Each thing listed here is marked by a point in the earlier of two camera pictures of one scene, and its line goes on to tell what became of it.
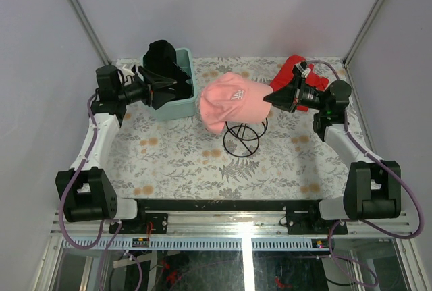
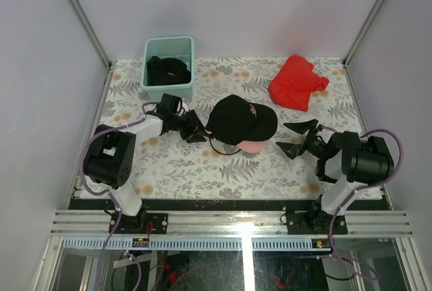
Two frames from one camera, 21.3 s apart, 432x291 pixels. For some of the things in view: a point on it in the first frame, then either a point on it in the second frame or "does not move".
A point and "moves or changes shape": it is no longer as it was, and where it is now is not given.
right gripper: (285, 98) to (293, 150)
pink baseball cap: (229, 97) to (250, 146)
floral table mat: (282, 157) does not move
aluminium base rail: (230, 223) does not move
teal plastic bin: (182, 107) moves or changes shape
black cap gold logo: (160, 57) to (233, 120)
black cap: (180, 90) to (167, 71)
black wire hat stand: (241, 140) to (223, 154)
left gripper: (157, 98) to (194, 124)
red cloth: (284, 73) does not move
